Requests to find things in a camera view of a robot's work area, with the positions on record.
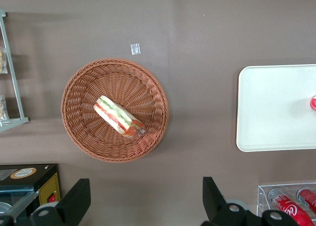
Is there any clear acrylic bottle rack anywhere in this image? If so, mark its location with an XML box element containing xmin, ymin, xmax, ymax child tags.
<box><xmin>256</xmin><ymin>183</ymin><xmax>316</xmax><ymax>226</ymax></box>

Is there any clear bag of snacks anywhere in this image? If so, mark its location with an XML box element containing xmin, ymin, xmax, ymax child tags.
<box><xmin>0</xmin><ymin>94</ymin><xmax>9</xmax><ymax>121</ymax></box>
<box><xmin>0</xmin><ymin>47</ymin><xmax>8</xmax><ymax>75</ymax></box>

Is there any round brown wicker basket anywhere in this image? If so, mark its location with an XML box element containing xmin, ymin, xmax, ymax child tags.
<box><xmin>61</xmin><ymin>58</ymin><xmax>170</xmax><ymax>163</ymax></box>

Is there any black toaster oven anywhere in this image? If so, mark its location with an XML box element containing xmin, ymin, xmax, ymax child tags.
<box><xmin>0</xmin><ymin>163</ymin><xmax>61</xmax><ymax>226</ymax></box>

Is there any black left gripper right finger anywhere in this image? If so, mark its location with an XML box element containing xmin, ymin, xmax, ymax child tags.
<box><xmin>202</xmin><ymin>176</ymin><xmax>296</xmax><ymax>226</ymax></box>

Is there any cream plastic tray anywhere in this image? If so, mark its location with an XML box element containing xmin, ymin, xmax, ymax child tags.
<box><xmin>236</xmin><ymin>64</ymin><xmax>316</xmax><ymax>152</ymax></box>

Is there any red cola bottle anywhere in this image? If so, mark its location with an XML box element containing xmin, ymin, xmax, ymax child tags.
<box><xmin>297</xmin><ymin>188</ymin><xmax>316</xmax><ymax>213</ymax></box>
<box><xmin>268</xmin><ymin>188</ymin><xmax>316</xmax><ymax>226</ymax></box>

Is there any grey metal wire rack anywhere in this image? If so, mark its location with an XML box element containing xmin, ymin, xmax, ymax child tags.
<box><xmin>0</xmin><ymin>8</ymin><xmax>30</xmax><ymax>133</ymax></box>

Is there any plastic-wrapped triangle sandwich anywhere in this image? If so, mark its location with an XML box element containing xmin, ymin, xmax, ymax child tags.
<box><xmin>93</xmin><ymin>95</ymin><xmax>147</xmax><ymax>139</ymax></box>

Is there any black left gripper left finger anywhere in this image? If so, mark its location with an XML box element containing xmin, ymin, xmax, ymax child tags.
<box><xmin>29</xmin><ymin>178</ymin><xmax>91</xmax><ymax>226</ymax></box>

